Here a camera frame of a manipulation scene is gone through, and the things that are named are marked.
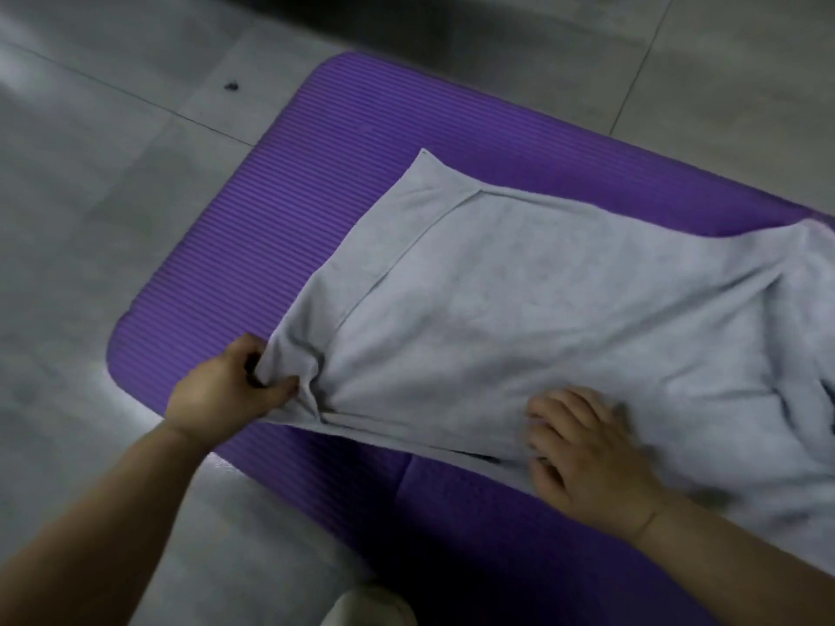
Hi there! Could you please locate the person's right hand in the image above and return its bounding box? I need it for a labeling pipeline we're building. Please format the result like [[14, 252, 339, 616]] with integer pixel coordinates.
[[524, 385, 673, 542]]

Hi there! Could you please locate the person's left hand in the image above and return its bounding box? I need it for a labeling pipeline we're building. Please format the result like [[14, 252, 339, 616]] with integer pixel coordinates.
[[161, 331, 301, 450]]

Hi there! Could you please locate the whitish grey towel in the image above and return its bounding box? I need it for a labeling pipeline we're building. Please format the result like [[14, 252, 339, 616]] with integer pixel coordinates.
[[254, 148, 835, 578]]

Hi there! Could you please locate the person's right forearm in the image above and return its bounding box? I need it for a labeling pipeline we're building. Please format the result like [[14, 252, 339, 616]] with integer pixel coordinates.
[[629, 498, 835, 626]]

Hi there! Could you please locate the person's left forearm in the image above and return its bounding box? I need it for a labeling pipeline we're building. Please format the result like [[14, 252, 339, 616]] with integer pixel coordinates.
[[0, 420, 210, 626]]

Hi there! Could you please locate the person's white shoe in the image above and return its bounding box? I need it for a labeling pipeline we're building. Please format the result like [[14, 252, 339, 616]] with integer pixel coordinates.
[[325, 583, 418, 626]]

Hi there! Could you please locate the purple yoga mat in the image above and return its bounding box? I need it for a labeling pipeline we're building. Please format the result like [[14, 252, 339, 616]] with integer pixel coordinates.
[[106, 51, 835, 626]]

